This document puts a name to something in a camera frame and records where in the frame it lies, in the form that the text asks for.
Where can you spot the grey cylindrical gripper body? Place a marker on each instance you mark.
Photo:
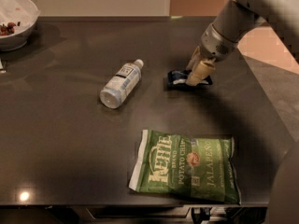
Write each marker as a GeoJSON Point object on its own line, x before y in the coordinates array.
{"type": "Point", "coordinates": [215, 46]}

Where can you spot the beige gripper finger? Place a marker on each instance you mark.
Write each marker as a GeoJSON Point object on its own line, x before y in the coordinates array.
{"type": "Point", "coordinates": [205, 68]}
{"type": "Point", "coordinates": [195, 59]}

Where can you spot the dark blue rxbar wrapper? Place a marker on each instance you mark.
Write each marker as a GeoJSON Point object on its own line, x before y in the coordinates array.
{"type": "Point", "coordinates": [176, 80]}

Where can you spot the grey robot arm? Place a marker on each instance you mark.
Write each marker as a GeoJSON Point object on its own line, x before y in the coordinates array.
{"type": "Point", "coordinates": [283, 18]}

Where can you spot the clear plastic water bottle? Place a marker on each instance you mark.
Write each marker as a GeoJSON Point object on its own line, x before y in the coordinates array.
{"type": "Point", "coordinates": [120, 86]}

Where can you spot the green Kettle chips bag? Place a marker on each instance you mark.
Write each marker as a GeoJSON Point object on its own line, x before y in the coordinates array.
{"type": "Point", "coordinates": [199, 168]}

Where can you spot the white bowl with snacks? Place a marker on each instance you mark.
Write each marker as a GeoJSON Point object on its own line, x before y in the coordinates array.
{"type": "Point", "coordinates": [18, 19]}

